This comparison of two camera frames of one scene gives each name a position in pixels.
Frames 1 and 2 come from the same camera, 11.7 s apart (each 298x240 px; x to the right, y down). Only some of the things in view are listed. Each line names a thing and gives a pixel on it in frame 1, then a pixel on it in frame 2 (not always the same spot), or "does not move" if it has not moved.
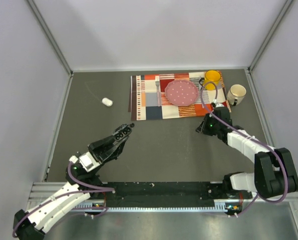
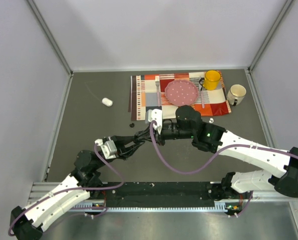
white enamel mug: (236, 94) does not move
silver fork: (157, 79) does not move
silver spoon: (202, 97) does not move
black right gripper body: (206, 126) -> (170, 131)
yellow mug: (212, 76) does not move
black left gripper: (101, 157) -> (124, 151)
